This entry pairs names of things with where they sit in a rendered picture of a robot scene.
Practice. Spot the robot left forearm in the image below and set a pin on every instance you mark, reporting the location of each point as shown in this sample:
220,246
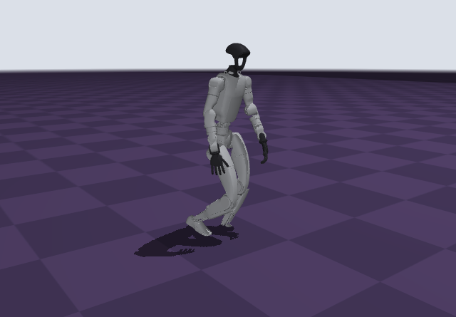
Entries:
257,125

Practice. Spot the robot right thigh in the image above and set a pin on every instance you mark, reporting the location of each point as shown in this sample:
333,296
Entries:
229,179

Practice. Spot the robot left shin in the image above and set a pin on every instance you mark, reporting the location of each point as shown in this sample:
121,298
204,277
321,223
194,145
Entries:
229,216

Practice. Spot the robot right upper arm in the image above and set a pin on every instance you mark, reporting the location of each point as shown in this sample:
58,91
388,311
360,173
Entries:
216,85

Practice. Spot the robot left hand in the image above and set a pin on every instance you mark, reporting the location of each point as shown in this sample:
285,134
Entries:
263,141

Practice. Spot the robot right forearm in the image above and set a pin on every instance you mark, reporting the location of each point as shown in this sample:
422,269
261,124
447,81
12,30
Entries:
210,126

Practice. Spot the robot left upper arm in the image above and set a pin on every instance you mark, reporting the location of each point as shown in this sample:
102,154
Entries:
250,108

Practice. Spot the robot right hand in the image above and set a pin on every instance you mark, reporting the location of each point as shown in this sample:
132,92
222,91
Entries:
217,161

